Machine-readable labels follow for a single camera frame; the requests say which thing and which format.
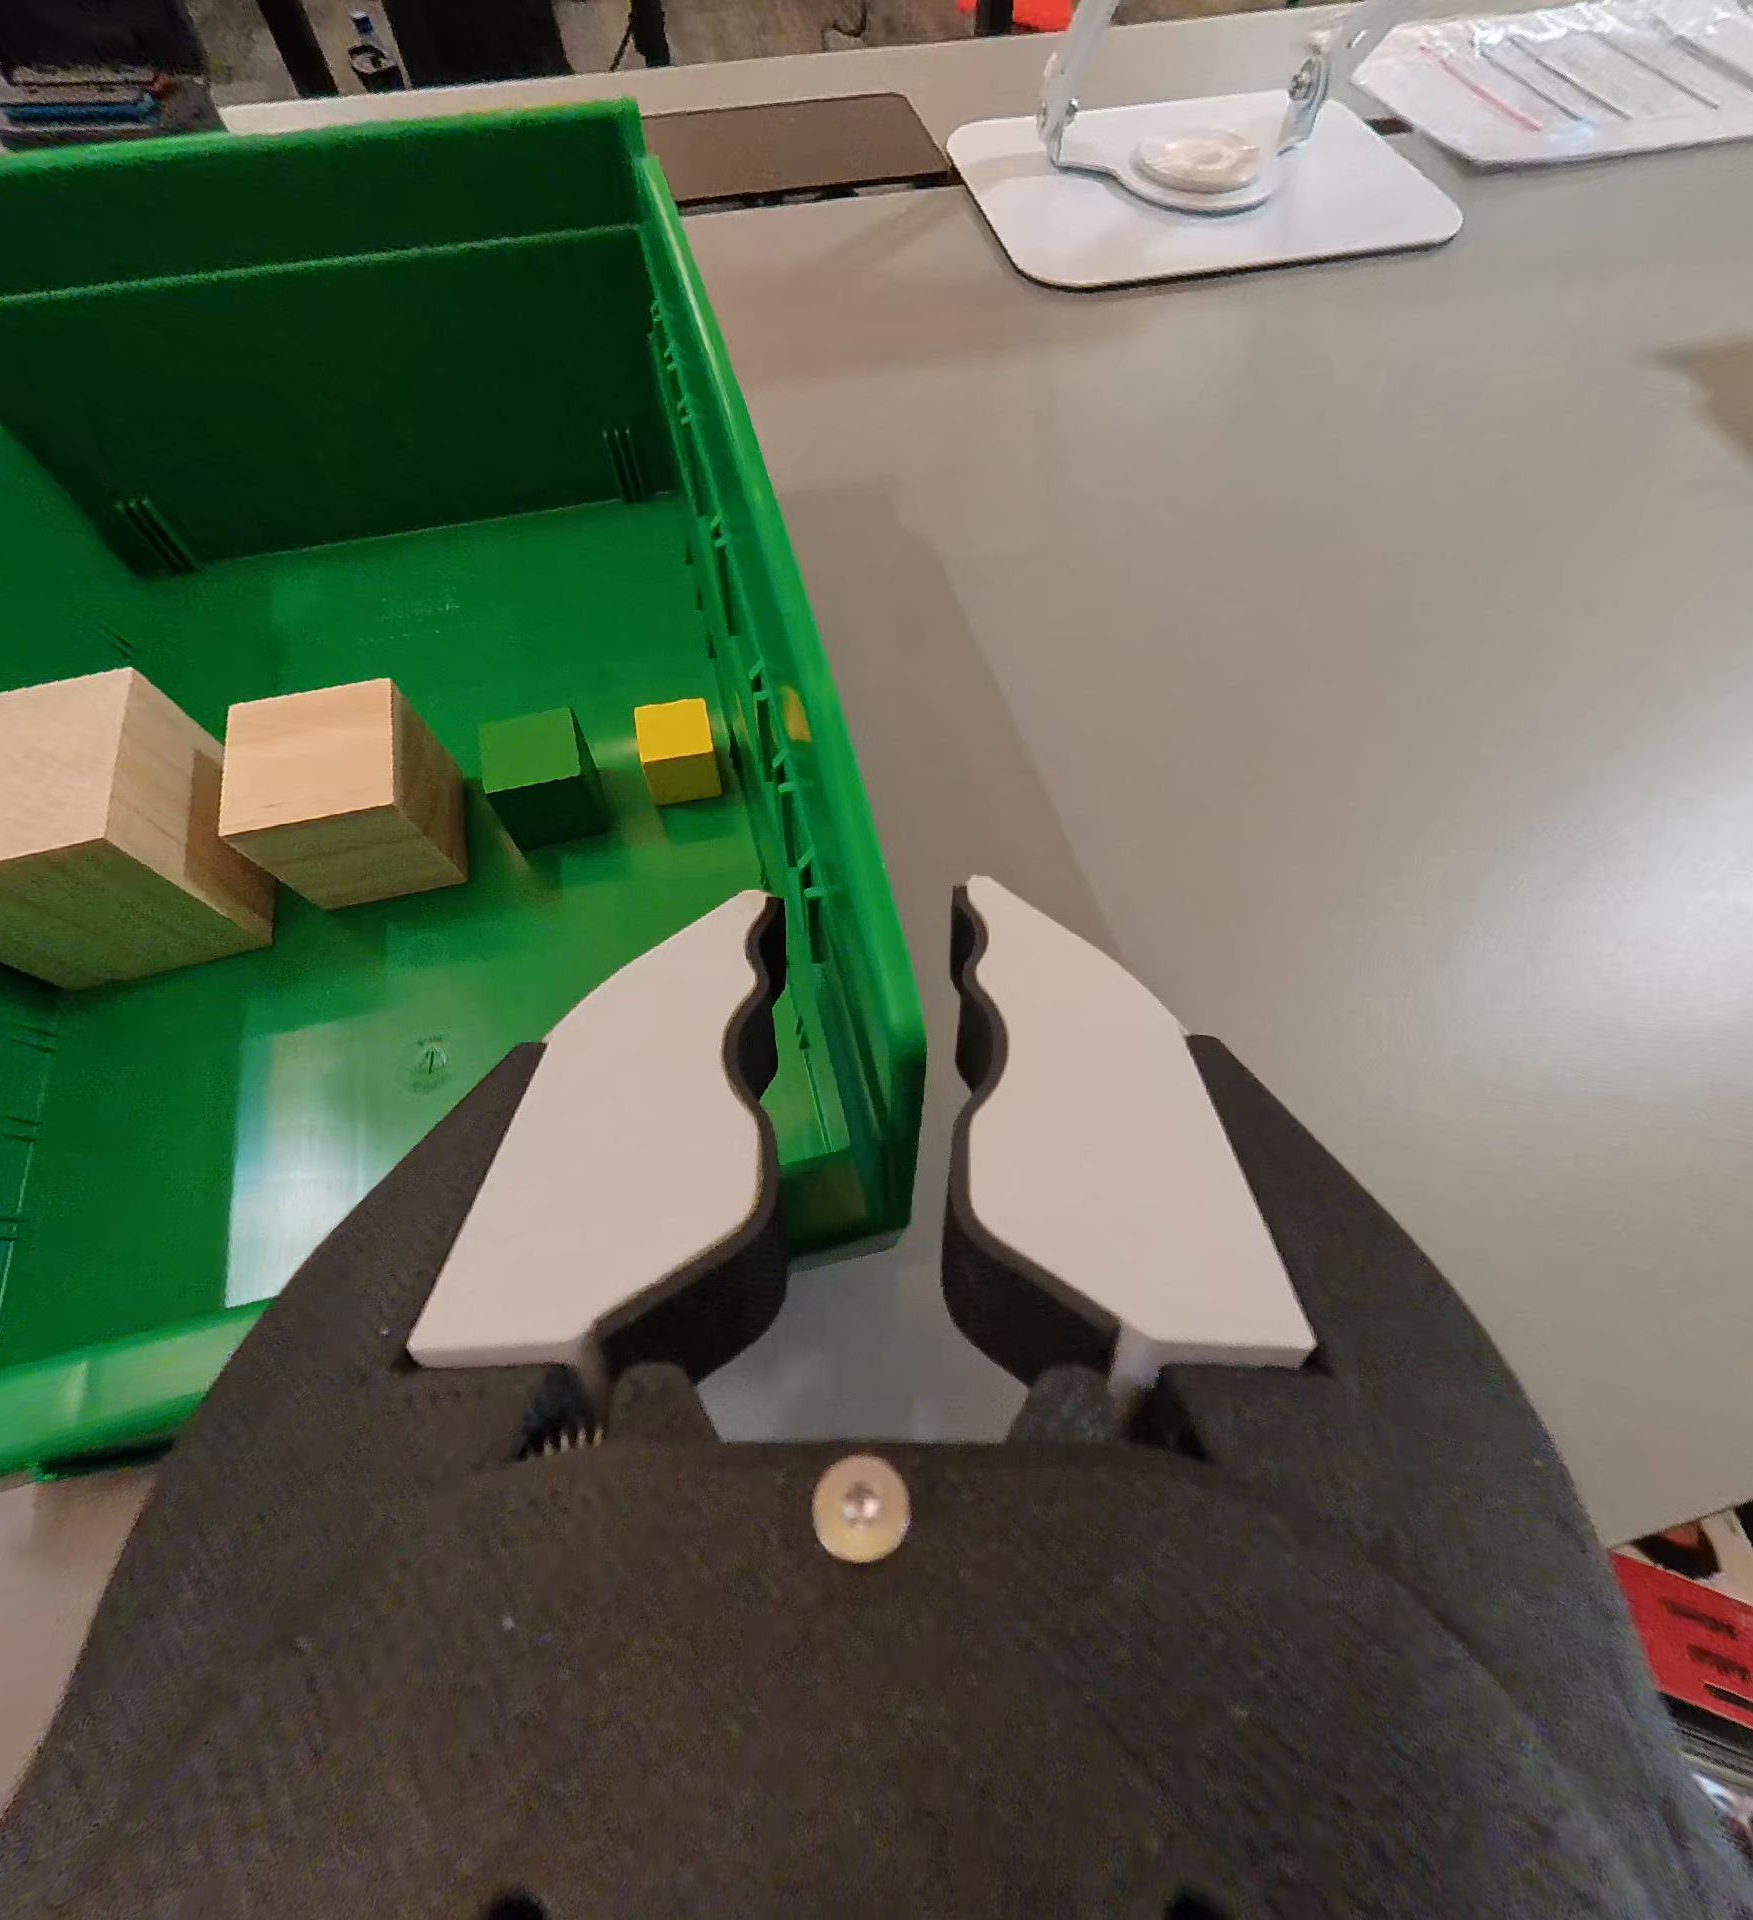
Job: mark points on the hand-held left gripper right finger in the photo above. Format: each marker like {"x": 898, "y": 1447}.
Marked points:
{"x": 1130, "y": 1185}

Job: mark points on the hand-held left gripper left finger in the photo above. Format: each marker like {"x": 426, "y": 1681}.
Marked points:
{"x": 590, "y": 1185}

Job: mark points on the small green cube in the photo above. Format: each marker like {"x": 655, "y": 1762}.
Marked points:
{"x": 531, "y": 750}

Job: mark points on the small yellow cube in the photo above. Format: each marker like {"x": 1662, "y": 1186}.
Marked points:
{"x": 673, "y": 735}

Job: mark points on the medium wooden cube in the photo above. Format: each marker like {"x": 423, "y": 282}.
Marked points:
{"x": 321, "y": 759}

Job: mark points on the large wooden cube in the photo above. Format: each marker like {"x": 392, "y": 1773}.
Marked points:
{"x": 50, "y": 780}

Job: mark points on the green plastic bin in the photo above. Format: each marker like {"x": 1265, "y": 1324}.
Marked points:
{"x": 290, "y": 450}

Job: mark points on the grey desk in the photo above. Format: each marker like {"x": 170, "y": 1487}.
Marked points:
{"x": 1342, "y": 674}

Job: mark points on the red and black box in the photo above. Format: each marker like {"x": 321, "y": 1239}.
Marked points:
{"x": 1732, "y": 1643}

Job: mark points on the white document stand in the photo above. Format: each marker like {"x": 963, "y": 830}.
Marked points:
{"x": 1207, "y": 211}

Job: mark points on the laminated paper sheet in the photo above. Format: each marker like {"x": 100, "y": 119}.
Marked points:
{"x": 1596, "y": 82}

